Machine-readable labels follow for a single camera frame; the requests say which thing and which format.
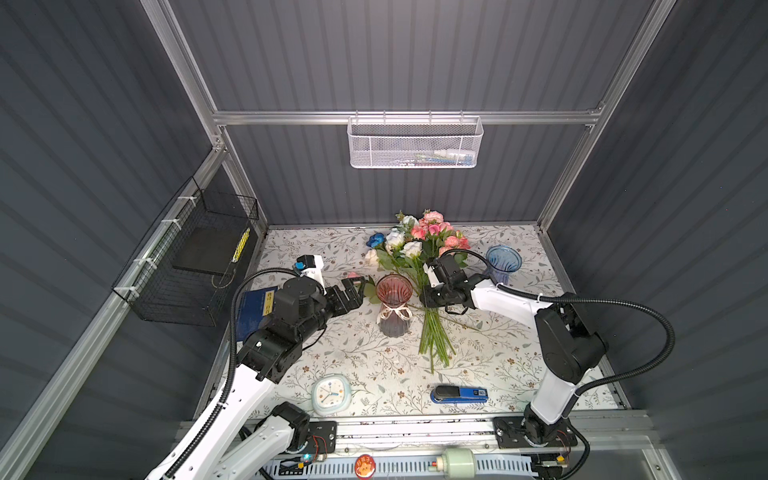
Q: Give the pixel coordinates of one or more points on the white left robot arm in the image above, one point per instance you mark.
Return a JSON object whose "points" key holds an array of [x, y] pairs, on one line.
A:
{"points": [[302, 306]]}

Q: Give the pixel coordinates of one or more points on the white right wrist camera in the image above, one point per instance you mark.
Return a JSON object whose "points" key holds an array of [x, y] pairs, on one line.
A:
{"points": [[433, 280]]}

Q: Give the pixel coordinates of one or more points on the white mesh wall basket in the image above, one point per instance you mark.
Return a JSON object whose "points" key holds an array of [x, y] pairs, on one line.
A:
{"points": [[407, 141]]}

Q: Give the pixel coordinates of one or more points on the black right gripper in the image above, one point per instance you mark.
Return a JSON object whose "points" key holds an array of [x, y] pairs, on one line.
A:
{"points": [[427, 300]]}

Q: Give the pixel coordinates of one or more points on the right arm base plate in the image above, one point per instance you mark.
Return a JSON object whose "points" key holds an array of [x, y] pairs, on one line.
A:
{"points": [[522, 431]]}

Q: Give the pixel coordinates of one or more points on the toothpaste tube in basket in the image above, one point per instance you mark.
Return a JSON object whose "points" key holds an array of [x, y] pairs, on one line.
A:
{"points": [[456, 156]]}

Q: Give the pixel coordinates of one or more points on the pale green alarm clock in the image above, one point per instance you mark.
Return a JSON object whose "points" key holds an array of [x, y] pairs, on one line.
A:
{"points": [[331, 394]]}

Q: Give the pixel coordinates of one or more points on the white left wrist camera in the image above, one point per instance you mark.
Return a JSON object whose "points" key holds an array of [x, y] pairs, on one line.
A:
{"points": [[310, 266]]}

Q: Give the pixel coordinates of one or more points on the floral table cloth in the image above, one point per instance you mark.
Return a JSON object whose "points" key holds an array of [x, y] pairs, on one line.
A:
{"points": [[387, 375]]}

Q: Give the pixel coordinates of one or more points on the blue black stapler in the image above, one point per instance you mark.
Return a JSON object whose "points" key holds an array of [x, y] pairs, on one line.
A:
{"points": [[455, 394]]}

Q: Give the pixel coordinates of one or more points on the pale green cylinder knob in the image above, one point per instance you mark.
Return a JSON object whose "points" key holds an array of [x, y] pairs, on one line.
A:
{"points": [[456, 463]]}

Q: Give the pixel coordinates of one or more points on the black wire wall basket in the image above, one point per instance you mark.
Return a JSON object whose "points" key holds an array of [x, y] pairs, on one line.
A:
{"points": [[185, 273]]}

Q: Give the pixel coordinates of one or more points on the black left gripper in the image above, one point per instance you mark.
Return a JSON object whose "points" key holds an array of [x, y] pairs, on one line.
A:
{"points": [[341, 307]]}

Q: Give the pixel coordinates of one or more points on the blue book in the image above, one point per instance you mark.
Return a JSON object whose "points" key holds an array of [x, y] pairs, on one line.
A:
{"points": [[255, 307]]}

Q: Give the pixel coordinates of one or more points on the red round sticker badge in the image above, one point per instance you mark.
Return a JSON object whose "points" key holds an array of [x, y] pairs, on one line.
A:
{"points": [[364, 467]]}

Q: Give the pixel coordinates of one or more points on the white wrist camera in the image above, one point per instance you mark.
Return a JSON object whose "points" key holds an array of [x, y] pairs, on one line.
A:
{"points": [[433, 280], [310, 266]]}

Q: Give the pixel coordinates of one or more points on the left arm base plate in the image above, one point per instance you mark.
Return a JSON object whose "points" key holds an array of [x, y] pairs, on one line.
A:
{"points": [[321, 439]]}

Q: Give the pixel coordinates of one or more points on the blue purple glass vase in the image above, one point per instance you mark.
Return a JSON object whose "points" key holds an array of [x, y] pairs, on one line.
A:
{"points": [[504, 261]]}

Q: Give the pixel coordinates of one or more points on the red glass vase with ribbon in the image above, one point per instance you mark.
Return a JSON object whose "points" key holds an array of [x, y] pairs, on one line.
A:
{"points": [[394, 292]]}

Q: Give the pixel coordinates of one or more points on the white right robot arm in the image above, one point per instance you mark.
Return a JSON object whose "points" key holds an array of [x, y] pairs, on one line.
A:
{"points": [[568, 346]]}

